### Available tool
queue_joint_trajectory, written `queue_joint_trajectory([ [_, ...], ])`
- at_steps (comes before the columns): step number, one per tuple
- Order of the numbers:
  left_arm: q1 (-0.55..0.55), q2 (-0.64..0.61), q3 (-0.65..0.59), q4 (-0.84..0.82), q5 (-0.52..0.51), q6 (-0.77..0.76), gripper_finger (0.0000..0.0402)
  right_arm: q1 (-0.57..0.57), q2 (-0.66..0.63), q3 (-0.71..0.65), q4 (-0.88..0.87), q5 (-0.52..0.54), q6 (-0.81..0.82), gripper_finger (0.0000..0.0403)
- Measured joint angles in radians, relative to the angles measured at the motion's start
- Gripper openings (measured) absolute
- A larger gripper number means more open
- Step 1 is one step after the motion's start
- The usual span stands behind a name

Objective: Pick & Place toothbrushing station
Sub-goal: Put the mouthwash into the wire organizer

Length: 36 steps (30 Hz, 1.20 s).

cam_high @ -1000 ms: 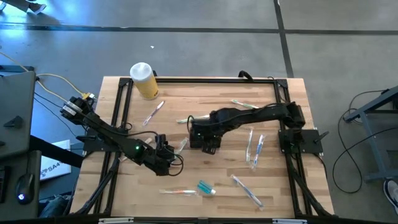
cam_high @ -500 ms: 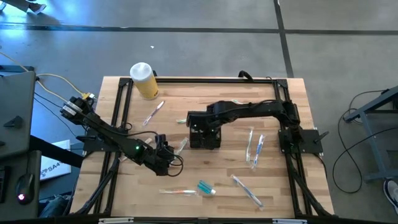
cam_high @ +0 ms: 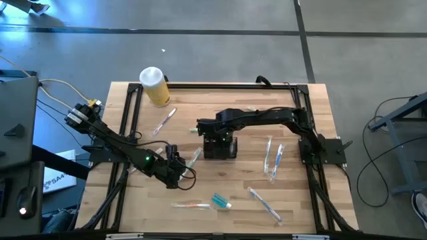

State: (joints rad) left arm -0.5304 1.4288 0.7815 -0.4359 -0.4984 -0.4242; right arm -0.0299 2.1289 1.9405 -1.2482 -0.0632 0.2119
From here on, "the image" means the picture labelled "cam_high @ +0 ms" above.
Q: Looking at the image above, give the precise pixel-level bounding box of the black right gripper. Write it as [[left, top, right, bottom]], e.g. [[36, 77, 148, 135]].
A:
[[195, 108, 238, 143]]

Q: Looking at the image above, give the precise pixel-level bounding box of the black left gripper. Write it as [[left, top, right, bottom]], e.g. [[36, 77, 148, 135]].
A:
[[151, 144, 188, 190]]

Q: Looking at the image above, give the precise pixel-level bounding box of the black wire toothbrush caddy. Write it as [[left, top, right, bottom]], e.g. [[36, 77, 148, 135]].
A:
[[203, 135, 238, 160]]

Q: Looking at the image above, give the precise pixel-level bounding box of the purple toothbrush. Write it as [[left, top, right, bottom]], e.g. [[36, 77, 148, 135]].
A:
[[151, 107, 177, 136]]

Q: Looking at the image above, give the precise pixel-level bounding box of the blue toothbrush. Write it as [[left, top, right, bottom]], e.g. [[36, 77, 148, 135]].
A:
[[268, 143, 287, 183], [247, 187, 284, 223], [264, 135, 274, 175]]

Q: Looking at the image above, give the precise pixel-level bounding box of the small teal mouthwash bottle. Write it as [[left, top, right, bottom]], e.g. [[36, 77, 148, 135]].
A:
[[211, 193, 232, 210]]

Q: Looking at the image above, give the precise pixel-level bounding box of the black curved hook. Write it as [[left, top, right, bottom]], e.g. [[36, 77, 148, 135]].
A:
[[255, 75, 274, 88]]

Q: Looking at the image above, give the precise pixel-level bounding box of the yellow bottle with white cap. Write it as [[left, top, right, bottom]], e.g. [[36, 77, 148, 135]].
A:
[[139, 66, 171, 108]]

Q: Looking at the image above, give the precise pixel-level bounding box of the white printed box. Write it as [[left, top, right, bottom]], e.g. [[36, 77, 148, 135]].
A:
[[42, 149, 78, 194]]

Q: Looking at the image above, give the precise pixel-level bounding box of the black diagonal bar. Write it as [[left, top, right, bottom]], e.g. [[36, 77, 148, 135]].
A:
[[31, 143, 91, 181]]

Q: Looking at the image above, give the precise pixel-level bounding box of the person's leg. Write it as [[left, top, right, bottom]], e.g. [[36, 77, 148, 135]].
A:
[[41, 205, 79, 234]]

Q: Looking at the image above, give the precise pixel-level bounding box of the black computer mouse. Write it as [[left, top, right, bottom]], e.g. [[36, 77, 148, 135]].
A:
[[15, 185, 38, 220]]

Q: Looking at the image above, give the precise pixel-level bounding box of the grey desk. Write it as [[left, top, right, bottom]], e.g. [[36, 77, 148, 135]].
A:
[[0, 69, 46, 236]]

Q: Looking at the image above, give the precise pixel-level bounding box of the blue-grey metal table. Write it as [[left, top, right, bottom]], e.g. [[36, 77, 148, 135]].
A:
[[368, 90, 427, 197]]

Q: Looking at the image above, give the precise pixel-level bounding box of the person's shoe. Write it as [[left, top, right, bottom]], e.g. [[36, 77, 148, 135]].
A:
[[410, 191, 427, 231], [6, 0, 51, 16]]

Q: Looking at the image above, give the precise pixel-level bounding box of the black left camera cable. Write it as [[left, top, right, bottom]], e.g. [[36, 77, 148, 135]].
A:
[[178, 165, 197, 191]]

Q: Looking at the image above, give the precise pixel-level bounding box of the white bracket strip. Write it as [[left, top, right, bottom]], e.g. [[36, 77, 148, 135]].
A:
[[292, 233, 332, 240], [105, 233, 145, 240]]

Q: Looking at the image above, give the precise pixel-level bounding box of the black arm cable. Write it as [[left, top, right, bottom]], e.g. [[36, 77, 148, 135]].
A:
[[282, 81, 301, 104]]

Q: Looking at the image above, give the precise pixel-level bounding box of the yellow cable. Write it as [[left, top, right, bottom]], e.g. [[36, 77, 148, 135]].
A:
[[0, 55, 103, 110]]

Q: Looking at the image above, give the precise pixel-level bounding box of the black floor cable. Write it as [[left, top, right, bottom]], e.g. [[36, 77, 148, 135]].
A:
[[356, 136, 427, 208]]

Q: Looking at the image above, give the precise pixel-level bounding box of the black triangular bracket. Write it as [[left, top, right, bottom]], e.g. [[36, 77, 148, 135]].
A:
[[3, 123, 26, 138]]

